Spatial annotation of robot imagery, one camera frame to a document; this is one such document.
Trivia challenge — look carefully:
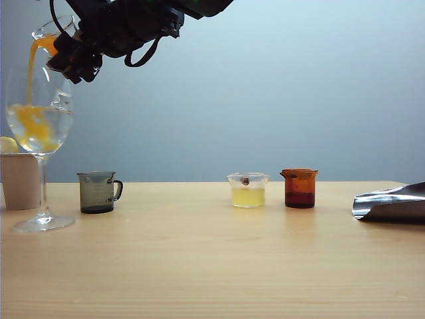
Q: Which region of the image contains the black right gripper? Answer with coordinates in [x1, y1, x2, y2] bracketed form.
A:
[46, 0, 185, 84]

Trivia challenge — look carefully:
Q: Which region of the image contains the clear measuring cup orange juice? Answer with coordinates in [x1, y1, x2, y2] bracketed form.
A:
[31, 15, 82, 59]

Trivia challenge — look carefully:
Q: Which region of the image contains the beige paper cup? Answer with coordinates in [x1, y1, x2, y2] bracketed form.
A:
[0, 152, 43, 211]

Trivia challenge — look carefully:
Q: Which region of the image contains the amber glass measuring cup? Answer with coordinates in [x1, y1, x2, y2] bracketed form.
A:
[279, 168, 319, 209]

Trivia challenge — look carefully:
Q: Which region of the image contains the clear stemmed wine glass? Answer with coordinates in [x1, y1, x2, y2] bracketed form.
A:
[4, 65, 76, 233]

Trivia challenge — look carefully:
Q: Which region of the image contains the yellow lemon slice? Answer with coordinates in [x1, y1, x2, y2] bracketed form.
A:
[0, 136, 19, 155]

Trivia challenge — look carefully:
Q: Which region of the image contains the shiny silver foil sheet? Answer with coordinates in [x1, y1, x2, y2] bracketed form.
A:
[351, 181, 425, 222]

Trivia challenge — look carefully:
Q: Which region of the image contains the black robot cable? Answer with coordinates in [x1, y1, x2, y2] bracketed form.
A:
[124, 36, 161, 68]

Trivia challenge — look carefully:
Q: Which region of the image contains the grey measuring cup with handle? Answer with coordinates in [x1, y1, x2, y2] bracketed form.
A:
[76, 171, 124, 215]

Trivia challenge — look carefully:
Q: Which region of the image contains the clear measuring cup wooden handle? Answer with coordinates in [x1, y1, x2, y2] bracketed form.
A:
[226, 171, 271, 209]

